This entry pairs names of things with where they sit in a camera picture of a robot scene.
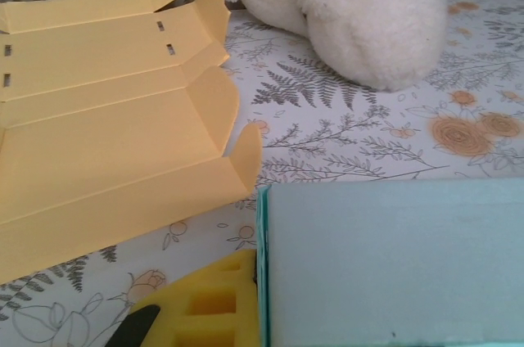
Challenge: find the white plush bear toy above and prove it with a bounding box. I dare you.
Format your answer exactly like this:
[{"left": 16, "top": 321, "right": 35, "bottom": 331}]
[{"left": 215, "top": 0, "right": 463, "bottom": 92}]

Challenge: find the floral table cover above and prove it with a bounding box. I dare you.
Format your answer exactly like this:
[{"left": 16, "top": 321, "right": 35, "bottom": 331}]
[{"left": 0, "top": 0, "right": 524, "bottom": 347}]

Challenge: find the light blue paper box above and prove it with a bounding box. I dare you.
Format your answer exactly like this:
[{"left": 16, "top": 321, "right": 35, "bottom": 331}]
[{"left": 255, "top": 178, "right": 524, "bottom": 347}]

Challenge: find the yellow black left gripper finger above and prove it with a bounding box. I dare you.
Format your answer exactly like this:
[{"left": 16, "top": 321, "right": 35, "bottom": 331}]
[{"left": 106, "top": 248, "right": 260, "bottom": 347}]

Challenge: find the yellow paper box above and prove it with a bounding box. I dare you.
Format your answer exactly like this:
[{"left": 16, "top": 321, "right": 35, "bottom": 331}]
[{"left": 0, "top": 0, "right": 263, "bottom": 285}]

